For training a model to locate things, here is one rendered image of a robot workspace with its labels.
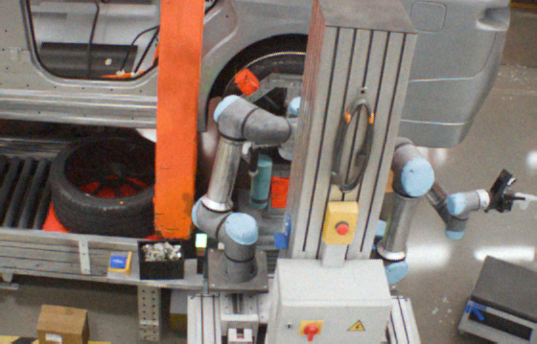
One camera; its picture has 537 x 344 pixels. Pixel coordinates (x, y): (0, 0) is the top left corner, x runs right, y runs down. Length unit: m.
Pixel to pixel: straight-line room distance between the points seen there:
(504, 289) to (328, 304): 1.72
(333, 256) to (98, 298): 1.85
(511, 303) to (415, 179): 1.44
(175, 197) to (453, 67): 1.42
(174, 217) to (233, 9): 0.96
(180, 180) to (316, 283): 1.13
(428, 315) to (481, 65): 1.33
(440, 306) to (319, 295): 1.92
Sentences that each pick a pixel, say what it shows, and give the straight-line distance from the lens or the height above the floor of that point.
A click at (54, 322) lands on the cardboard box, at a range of 3.70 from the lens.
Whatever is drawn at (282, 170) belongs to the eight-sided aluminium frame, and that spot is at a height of 0.62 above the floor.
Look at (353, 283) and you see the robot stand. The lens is 2.44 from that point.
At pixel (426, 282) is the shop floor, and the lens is 4.35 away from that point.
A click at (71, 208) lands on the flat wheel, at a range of 3.88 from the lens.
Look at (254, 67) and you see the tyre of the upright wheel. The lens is 3.67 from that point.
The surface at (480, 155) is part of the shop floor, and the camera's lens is 5.47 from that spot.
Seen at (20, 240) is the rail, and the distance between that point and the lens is 3.87.
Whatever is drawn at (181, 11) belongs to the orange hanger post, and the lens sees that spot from 2.96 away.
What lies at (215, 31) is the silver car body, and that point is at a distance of 3.61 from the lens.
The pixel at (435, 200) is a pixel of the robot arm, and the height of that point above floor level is 1.17.
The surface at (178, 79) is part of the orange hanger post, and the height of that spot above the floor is 1.34.
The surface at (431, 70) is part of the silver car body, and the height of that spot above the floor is 1.19.
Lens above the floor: 2.90
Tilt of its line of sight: 36 degrees down
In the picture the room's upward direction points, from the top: 6 degrees clockwise
